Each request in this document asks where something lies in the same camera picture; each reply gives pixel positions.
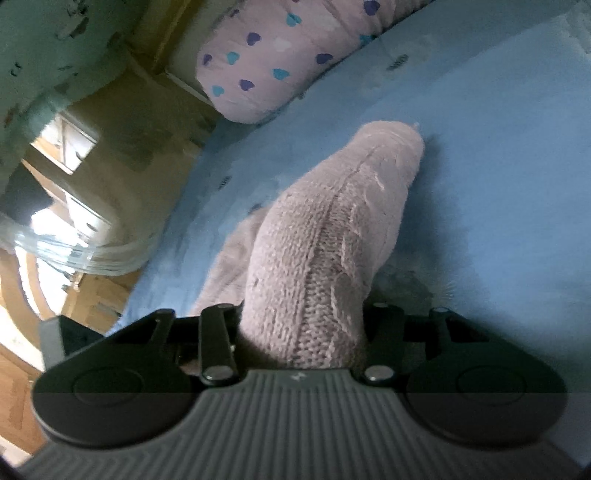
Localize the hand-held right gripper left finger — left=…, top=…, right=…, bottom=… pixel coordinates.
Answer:
left=110, top=302, right=246, bottom=387

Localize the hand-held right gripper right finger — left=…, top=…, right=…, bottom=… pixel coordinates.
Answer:
left=361, top=302, right=491, bottom=387

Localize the pink knitted sweater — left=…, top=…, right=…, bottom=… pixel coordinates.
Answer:
left=178, top=120, right=426, bottom=376

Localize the blue floral bed cover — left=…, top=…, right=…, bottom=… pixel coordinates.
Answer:
left=106, top=0, right=591, bottom=398

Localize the pink heart-print rolled quilt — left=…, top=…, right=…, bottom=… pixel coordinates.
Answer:
left=194, top=0, right=432, bottom=125

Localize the wooden bed frame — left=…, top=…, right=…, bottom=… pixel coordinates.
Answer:
left=59, top=271, right=141, bottom=330

